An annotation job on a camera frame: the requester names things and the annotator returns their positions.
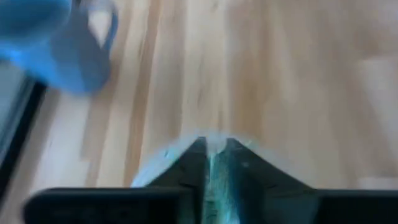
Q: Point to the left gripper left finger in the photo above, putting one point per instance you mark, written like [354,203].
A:
[174,202]

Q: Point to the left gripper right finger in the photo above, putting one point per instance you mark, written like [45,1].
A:
[273,205]

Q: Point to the pale blue mug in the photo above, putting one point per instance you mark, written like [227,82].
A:
[62,62]

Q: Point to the clear plastic container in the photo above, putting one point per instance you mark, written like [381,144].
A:
[216,144]

